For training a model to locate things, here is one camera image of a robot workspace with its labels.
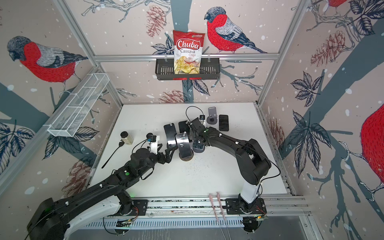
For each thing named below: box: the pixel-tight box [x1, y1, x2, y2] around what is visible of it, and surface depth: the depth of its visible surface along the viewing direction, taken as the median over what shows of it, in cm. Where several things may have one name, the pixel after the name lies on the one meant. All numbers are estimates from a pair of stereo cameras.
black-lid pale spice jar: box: [120, 131, 134, 145], surface depth 94 cm
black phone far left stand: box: [163, 123, 178, 149], surface depth 93 cm
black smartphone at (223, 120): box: [218, 114, 229, 132], surface depth 113 cm
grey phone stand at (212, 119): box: [206, 106, 218, 125], surface depth 107 cm
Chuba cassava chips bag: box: [173, 30, 206, 75], surface depth 86 cm
